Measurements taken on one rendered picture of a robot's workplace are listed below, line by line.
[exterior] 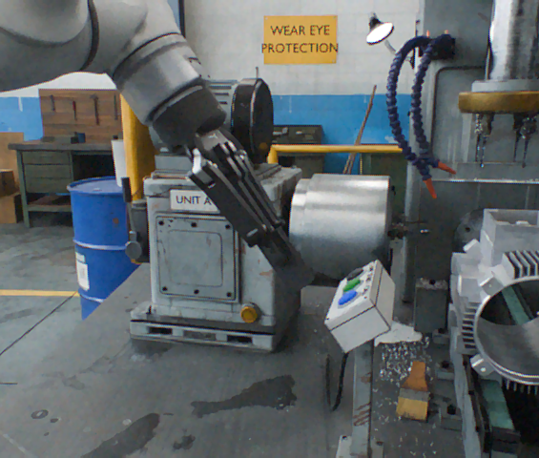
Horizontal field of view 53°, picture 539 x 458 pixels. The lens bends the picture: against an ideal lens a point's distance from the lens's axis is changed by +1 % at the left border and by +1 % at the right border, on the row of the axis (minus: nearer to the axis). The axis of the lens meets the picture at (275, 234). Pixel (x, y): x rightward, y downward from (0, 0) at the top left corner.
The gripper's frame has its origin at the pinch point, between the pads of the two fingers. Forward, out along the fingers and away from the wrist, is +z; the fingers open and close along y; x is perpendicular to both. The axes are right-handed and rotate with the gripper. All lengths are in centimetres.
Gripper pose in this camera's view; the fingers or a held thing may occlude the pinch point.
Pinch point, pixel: (285, 260)
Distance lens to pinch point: 59.2
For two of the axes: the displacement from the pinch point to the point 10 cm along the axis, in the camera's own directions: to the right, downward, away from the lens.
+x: -7.9, 5.1, 3.3
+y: 2.4, -2.4, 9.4
